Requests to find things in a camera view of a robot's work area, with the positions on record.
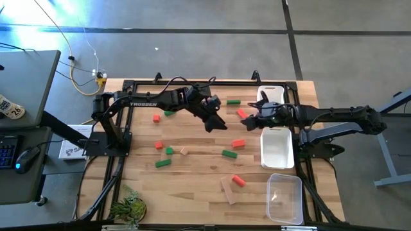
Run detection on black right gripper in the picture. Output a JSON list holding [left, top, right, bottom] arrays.
[[240, 101, 299, 132]]

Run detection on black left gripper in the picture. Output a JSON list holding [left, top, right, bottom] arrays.
[[191, 94, 228, 133]]

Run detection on long pale wooden block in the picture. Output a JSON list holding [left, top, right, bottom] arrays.
[[220, 177, 236, 205]]

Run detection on clear plastic bin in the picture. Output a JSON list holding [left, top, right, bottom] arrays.
[[265, 173, 304, 225]]

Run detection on small potted green plant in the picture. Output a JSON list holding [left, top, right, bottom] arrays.
[[109, 185, 148, 229]]

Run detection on yellow power splitter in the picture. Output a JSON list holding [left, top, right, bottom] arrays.
[[95, 72, 109, 87]]

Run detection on grey metal stand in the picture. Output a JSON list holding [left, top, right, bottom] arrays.
[[374, 88, 411, 189]]

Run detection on white printed box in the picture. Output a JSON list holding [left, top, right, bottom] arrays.
[[58, 124, 94, 160]]

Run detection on black computer mouse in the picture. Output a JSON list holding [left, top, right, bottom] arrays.
[[14, 146, 41, 175]]

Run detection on grey desk top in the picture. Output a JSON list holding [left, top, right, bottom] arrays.
[[0, 49, 62, 129]]

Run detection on white printed cup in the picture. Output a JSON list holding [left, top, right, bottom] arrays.
[[0, 94, 26, 120]]

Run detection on dark keyboard desk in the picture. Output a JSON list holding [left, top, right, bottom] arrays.
[[0, 126, 54, 206]]

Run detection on black backlit keyboard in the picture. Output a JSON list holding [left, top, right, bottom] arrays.
[[0, 134, 23, 171]]

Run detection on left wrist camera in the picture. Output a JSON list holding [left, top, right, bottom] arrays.
[[205, 94, 223, 112]]

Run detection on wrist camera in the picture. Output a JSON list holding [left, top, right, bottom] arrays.
[[262, 101, 283, 118], [205, 94, 223, 112]]

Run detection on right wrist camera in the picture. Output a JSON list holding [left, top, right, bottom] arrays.
[[262, 101, 283, 118]]

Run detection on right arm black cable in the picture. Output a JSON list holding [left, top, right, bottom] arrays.
[[249, 90, 301, 112]]

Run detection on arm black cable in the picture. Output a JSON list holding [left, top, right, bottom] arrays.
[[249, 90, 301, 112], [150, 75, 218, 97]]

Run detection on black table frame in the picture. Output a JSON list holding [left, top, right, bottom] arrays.
[[73, 70, 346, 230]]

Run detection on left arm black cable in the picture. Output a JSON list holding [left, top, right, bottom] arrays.
[[150, 75, 218, 97]]

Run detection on white cable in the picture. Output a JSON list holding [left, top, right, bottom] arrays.
[[76, 17, 100, 76]]

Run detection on black floor cable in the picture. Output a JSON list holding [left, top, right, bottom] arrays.
[[55, 59, 97, 88]]

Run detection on yellow cable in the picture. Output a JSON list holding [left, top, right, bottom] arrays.
[[33, 0, 107, 96]]

